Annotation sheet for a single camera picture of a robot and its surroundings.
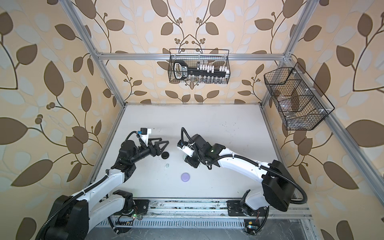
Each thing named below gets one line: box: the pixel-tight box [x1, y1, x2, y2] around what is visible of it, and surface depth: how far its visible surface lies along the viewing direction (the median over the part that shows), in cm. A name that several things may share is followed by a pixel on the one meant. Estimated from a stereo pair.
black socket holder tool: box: [173, 60, 230, 80], surface depth 84 cm
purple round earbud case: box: [180, 172, 191, 183], surface depth 85 cm
